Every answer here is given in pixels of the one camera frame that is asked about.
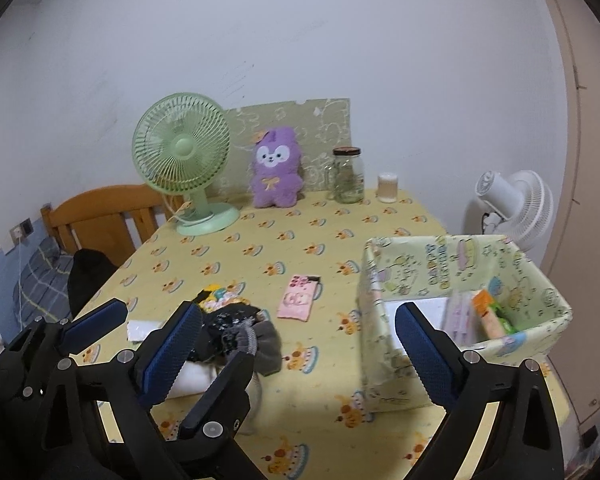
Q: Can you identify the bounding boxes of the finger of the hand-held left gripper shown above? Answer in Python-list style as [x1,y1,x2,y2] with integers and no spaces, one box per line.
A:
[167,352,268,480]
[0,299,129,403]

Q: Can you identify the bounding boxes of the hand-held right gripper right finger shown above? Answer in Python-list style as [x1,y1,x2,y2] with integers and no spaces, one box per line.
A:
[395,301,566,480]

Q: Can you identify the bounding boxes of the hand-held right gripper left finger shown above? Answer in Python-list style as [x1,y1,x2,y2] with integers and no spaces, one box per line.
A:
[40,301,206,480]

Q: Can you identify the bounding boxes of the white cloth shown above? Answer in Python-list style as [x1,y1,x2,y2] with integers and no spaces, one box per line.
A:
[170,359,223,402]

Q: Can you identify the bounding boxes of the white bubble wrap parcel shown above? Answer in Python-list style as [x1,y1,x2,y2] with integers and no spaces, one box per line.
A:
[126,319,167,343]

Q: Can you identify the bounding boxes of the black sequined cloth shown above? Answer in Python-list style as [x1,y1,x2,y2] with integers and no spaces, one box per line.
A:
[192,302,262,363]

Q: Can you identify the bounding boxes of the grey knitted cloth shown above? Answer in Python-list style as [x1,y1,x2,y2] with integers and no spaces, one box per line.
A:
[232,319,284,377]

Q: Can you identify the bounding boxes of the yellow printed soft item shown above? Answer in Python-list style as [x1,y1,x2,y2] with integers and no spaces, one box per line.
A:
[199,284,247,312]

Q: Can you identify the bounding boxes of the printed fabric storage box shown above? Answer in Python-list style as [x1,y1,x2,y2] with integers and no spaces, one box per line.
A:
[355,233,574,414]

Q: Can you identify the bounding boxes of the pink tissue pack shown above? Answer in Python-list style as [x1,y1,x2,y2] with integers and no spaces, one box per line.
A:
[442,290,482,347]

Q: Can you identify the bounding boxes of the blue plaid bedding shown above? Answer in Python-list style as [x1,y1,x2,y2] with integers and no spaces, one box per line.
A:
[14,236,77,322]

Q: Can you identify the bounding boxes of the orange green packet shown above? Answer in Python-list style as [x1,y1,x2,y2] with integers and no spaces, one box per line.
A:
[471,288,521,342]

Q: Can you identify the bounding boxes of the wooden headboard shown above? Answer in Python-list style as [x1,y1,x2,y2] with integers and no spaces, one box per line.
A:
[41,184,187,267]

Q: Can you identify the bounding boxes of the pink packet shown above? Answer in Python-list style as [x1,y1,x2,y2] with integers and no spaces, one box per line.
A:
[276,274,324,322]

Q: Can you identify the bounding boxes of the small round beige container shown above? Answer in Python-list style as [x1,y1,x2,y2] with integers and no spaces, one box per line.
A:
[377,172,399,204]

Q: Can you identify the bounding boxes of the yellow cake print tablecloth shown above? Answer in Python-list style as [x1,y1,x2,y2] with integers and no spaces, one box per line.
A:
[67,187,577,480]

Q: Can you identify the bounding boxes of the white fan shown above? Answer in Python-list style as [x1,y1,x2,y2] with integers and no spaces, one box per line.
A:
[474,169,557,252]

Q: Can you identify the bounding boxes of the glass jar with dark lid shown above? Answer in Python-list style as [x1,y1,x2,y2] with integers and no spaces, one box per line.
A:
[326,146,366,205]

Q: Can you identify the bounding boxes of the green desk fan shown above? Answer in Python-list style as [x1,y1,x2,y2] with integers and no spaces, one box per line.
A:
[131,91,241,237]

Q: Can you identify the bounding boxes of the purple plush toy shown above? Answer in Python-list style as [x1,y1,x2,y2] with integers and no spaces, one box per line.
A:
[250,126,306,209]

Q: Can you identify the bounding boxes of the beige door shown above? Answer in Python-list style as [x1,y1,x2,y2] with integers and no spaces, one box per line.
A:
[530,0,600,433]

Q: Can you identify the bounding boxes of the beige patterned board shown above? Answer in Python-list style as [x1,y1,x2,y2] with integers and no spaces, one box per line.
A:
[215,97,352,197]

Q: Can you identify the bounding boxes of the wall outlet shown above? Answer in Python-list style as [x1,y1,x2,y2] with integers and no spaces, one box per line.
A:
[9,216,34,242]

